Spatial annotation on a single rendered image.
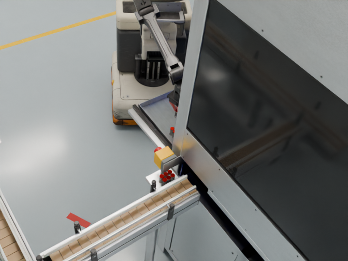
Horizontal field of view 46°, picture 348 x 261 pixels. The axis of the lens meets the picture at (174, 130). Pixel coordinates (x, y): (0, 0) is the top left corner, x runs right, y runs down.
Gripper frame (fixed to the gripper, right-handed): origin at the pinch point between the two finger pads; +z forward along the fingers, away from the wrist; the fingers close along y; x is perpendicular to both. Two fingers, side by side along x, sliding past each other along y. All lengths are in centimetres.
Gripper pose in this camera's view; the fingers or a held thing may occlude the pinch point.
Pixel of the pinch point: (177, 110)
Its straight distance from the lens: 200.6
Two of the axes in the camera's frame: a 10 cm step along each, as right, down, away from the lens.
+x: 6.4, -5.4, 5.5
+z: -0.9, 6.6, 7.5
